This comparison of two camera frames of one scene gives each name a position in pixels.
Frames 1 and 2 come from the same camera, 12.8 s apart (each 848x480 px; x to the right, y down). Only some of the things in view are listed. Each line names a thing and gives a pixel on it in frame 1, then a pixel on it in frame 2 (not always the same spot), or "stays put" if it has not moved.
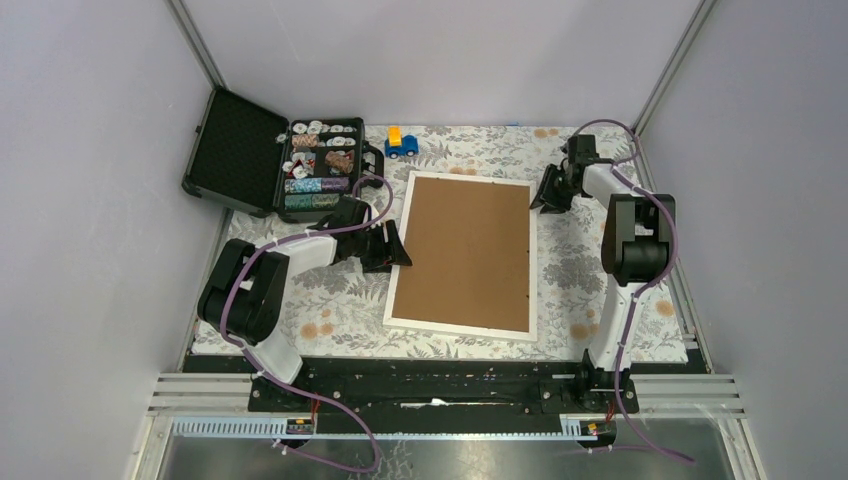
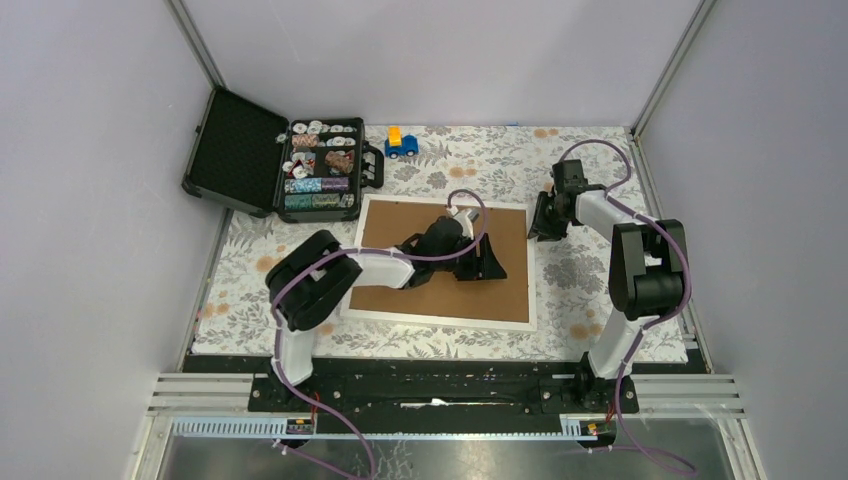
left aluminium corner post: x=195 y=44 stays put
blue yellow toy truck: x=396 y=145 stays put
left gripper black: x=383 y=260 → x=488 y=268
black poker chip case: x=247 y=155 stays put
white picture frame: x=532 y=334 → x=439 y=320
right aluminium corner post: x=703 y=9 stays put
